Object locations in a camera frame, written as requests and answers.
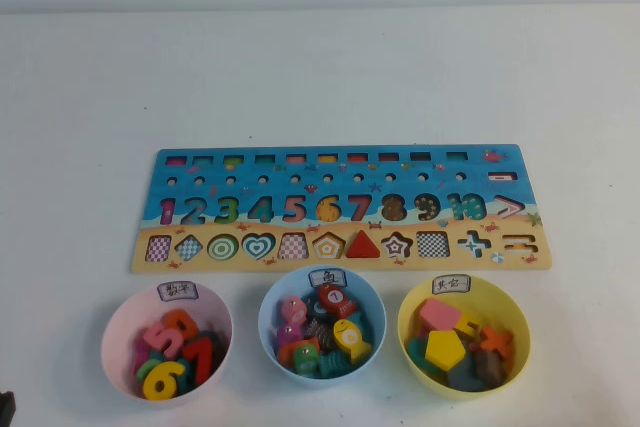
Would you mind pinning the green wooden number piece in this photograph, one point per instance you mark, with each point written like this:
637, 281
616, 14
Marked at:
148, 368

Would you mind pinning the yellow wooden number six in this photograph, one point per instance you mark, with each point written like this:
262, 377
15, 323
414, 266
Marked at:
164, 378

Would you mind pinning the paper label on yellow bowl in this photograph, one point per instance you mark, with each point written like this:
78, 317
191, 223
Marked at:
451, 284

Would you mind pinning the yellow wooden equals sign piece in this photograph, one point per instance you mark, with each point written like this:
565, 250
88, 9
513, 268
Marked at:
470, 323

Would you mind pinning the dark teal wooden fish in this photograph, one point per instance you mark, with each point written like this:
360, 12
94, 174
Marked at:
316, 308

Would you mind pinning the teal wooden round piece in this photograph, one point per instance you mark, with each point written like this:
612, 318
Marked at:
415, 349

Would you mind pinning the pink plastic bowl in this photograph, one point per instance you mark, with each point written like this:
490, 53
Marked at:
115, 337

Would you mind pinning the red wooden fish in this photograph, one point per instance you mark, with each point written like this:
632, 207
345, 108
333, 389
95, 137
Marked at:
336, 298

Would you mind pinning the yellow plastic bowl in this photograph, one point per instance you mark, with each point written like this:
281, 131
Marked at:
516, 317

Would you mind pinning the pink wooden trapezoid piece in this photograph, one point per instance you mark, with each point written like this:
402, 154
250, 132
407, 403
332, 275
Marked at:
439, 314

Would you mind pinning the slate blue wooden shape piece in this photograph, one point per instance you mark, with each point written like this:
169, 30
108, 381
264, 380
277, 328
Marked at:
465, 378

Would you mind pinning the yellow wooden pentagon piece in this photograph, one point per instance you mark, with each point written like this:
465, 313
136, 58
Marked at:
445, 347

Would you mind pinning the paper label on pink bowl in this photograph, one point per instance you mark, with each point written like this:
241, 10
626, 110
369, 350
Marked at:
177, 291

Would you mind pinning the brown wooden shape piece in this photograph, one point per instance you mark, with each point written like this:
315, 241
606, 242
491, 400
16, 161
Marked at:
490, 367

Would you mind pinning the yellow wooden fish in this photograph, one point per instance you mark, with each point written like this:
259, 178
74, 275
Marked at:
350, 339

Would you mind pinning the dark green wooden fish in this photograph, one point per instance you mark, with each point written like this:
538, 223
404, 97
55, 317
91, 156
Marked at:
362, 321

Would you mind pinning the blue plastic bowl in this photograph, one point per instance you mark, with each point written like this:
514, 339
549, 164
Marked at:
372, 307

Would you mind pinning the magenta wooden fish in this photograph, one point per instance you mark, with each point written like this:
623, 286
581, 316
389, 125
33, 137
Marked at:
287, 334

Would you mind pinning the magenta wooden number piece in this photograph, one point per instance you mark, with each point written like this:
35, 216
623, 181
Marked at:
140, 347

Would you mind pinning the orange wooden number piece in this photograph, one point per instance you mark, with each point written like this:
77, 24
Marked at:
181, 321

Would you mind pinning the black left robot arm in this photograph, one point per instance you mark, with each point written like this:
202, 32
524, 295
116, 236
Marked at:
6, 406

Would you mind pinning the pink wooden fish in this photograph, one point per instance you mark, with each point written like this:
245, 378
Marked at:
292, 311

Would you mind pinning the blue wooden number puzzle board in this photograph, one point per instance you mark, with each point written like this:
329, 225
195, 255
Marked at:
150, 182

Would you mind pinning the paper label on blue bowl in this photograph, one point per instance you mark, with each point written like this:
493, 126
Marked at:
327, 277

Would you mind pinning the pink wooden number five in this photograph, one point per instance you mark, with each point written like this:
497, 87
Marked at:
162, 339

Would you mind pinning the red wooden number seven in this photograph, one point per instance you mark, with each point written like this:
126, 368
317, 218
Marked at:
200, 354

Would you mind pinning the orange wooden plus piece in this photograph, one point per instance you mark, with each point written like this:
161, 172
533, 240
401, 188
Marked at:
495, 339

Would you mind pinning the brown wooden fish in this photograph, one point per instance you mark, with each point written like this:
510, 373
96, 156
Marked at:
317, 333

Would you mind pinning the orange wooden fish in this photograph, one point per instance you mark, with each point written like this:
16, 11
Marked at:
289, 351

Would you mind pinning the red wooden triangle piece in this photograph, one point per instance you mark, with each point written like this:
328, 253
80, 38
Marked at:
364, 246

